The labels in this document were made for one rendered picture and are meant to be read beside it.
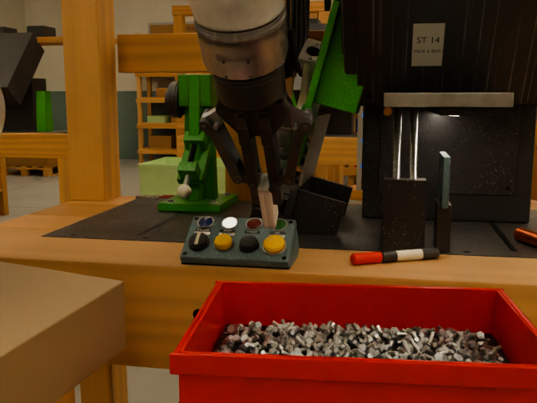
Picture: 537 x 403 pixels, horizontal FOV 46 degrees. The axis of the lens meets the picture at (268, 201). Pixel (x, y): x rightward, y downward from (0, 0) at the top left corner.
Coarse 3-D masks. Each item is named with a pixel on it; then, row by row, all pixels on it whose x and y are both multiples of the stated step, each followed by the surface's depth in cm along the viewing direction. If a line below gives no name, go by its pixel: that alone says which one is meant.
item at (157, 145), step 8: (160, 88) 1094; (160, 96) 1096; (152, 104) 1144; (152, 112) 1146; (152, 120) 1101; (160, 120) 1098; (168, 120) 1117; (144, 128) 1098; (152, 128) 1095; (160, 128) 1092; (168, 128) 1089; (152, 136) 1110; (160, 136) 1106; (168, 136) 1103; (152, 144) 1112; (160, 144) 1109; (168, 144) 1105; (176, 144) 1127; (144, 152) 1105; (152, 152) 1102; (160, 152) 1099; (168, 152) 1095; (176, 152) 1092; (144, 160) 1118; (152, 160) 1154
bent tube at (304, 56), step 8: (312, 40) 111; (304, 48) 110; (312, 48) 111; (304, 56) 109; (312, 56) 109; (304, 64) 111; (312, 64) 108; (304, 72) 113; (312, 72) 112; (304, 80) 114; (304, 88) 115; (304, 96) 116; (280, 160) 112
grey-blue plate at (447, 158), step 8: (440, 152) 99; (440, 160) 96; (448, 160) 91; (440, 168) 96; (448, 168) 91; (440, 176) 95; (448, 176) 91; (440, 184) 95; (448, 184) 91; (440, 192) 94; (448, 192) 92; (440, 200) 93; (448, 200) 92; (440, 208) 93; (448, 208) 93; (440, 216) 93; (448, 216) 93; (440, 224) 93; (448, 224) 93; (440, 232) 93; (448, 232) 93; (440, 240) 94; (448, 240) 93; (440, 248) 94; (448, 248) 94
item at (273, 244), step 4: (268, 236) 86; (272, 236) 85; (276, 236) 85; (268, 240) 85; (272, 240) 85; (276, 240) 85; (280, 240) 85; (264, 244) 85; (268, 244) 84; (272, 244) 84; (276, 244) 84; (280, 244) 84; (284, 244) 85; (264, 248) 85; (268, 248) 84; (272, 248) 84; (276, 248) 84; (280, 248) 84; (268, 252) 84; (272, 252) 84; (276, 252) 84
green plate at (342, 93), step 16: (336, 16) 99; (336, 32) 101; (320, 48) 100; (336, 48) 101; (320, 64) 101; (336, 64) 102; (320, 80) 102; (336, 80) 102; (352, 80) 101; (320, 96) 103; (336, 96) 102; (352, 96) 102; (352, 112) 102
